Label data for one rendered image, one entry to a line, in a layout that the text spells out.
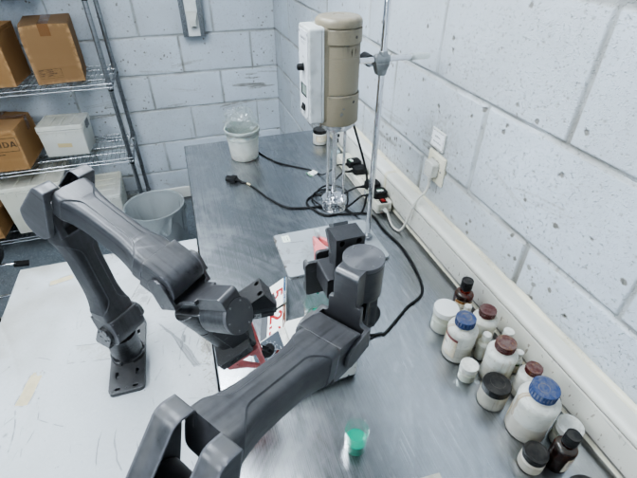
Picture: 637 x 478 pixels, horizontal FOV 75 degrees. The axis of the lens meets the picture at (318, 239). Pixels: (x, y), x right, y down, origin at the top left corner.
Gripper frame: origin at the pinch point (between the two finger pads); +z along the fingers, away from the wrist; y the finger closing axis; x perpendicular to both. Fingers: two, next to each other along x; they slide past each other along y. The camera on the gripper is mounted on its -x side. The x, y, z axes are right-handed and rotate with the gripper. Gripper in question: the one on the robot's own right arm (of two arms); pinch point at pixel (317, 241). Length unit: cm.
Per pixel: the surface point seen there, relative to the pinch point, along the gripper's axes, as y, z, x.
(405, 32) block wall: -48, 60, -21
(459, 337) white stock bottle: -27.2, -11.6, 23.2
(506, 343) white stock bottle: -33.4, -17.6, 20.8
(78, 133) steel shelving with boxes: 74, 208, 51
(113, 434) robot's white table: 42, -4, 32
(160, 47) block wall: 19, 238, 14
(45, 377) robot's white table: 56, 14, 32
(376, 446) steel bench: -3.8, -22.7, 31.9
